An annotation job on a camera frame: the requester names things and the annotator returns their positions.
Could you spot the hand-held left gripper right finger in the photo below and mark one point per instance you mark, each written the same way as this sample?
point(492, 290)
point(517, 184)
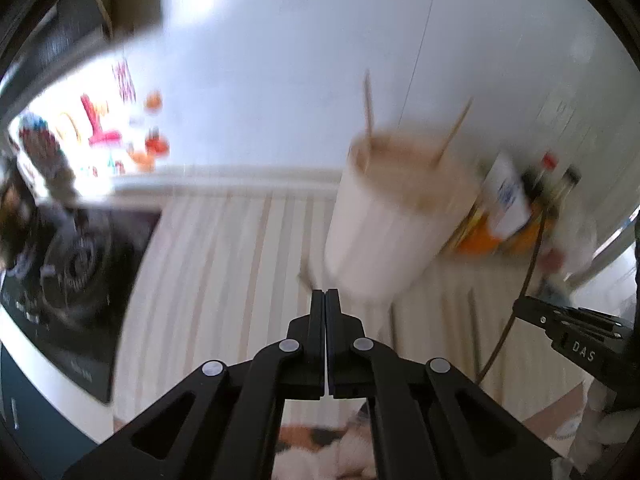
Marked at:
point(334, 330)

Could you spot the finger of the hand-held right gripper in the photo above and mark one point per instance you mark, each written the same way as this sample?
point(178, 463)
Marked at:
point(535, 312)

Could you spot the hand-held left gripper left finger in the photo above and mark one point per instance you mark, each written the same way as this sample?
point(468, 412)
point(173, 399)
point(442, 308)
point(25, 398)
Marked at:
point(318, 330)

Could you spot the white utensil holder cup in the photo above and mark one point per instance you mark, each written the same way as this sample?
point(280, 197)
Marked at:
point(390, 225)

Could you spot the calico cat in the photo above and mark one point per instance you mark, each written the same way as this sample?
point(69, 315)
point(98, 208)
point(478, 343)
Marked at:
point(320, 447)

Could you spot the white labelled bottle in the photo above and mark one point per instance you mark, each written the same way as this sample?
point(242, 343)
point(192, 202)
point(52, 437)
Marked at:
point(507, 195)

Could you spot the dark sauce bottle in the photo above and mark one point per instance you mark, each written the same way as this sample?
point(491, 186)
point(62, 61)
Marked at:
point(565, 187)

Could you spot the red capped dark bottle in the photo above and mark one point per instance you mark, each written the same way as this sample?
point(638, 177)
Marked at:
point(537, 180)

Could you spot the black gas stove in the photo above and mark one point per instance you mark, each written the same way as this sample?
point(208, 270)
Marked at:
point(80, 270)

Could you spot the teal cabinet front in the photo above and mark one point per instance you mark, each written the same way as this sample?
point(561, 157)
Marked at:
point(35, 410)

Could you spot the dark cooking pot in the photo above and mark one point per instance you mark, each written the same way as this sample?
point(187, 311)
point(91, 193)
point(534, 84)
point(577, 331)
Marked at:
point(22, 210)

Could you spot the range hood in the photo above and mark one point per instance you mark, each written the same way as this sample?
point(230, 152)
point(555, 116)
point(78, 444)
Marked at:
point(75, 15)

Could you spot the colourful wall stickers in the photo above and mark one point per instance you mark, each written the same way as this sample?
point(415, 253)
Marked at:
point(100, 120)

